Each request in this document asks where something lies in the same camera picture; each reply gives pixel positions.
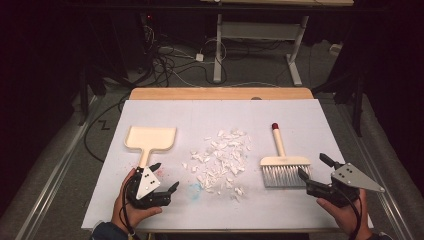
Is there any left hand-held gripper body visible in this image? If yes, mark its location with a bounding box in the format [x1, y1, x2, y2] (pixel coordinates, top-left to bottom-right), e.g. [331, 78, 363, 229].
[124, 166, 173, 211]

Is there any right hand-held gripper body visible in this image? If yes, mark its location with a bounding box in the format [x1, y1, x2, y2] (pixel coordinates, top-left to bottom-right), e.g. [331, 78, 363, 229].
[305, 162, 386, 208]

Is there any cream brush with red tip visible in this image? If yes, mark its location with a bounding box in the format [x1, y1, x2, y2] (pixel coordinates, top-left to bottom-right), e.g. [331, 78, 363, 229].
[259, 122, 312, 189]

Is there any pile of white paper scraps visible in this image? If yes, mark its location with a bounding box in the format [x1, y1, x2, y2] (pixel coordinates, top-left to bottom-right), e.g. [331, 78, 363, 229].
[181, 128, 253, 203]

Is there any person's left hand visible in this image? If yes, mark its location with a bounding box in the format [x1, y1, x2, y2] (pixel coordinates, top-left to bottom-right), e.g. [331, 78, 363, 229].
[111, 167, 164, 235]

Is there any person's right hand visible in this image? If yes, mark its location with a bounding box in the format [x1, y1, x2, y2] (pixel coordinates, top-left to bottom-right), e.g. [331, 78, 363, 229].
[315, 188, 373, 238]

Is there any cream dustpan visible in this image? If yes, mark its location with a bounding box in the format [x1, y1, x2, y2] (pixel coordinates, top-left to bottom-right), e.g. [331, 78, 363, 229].
[124, 125, 178, 169]

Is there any black metal stand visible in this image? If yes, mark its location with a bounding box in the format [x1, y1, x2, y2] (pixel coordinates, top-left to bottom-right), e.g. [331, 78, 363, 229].
[312, 63, 366, 138]
[77, 61, 108, 127]

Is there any white table mat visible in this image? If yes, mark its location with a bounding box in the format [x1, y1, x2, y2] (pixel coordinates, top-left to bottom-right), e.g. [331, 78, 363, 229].
[81, 99, 375, 231]

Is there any wooden table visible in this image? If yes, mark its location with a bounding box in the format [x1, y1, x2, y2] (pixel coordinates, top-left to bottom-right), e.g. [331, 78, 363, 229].
[128, 87, 345, 234]

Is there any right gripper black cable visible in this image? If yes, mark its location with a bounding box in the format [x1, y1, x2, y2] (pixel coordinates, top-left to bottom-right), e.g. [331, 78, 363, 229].
[334, 184, 364, 240]

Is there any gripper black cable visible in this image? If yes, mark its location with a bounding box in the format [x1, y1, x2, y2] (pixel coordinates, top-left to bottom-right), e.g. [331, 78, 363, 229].
[334, 184, 364, 240]
[121, 179, 142, 240]

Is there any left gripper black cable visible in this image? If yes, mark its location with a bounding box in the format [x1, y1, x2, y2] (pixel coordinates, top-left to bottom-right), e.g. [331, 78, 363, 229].
[121, 179, 142, 240]

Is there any aluminium floor rail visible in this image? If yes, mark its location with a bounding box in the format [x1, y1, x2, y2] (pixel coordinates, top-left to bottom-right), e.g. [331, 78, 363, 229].
[328, 99, 414, 240]
[13, 94, 99, 240]

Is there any black floor cable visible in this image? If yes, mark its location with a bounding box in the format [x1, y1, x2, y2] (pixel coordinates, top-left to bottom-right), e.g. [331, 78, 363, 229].
[83, 93, 132, 164]

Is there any bundle of black cables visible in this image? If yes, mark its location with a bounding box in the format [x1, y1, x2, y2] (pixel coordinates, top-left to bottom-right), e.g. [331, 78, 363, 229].
[138, 13, 229, 88]

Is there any white desk frame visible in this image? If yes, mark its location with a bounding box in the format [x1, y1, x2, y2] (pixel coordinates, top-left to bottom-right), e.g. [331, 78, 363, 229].
[199, 0, 355, 87]

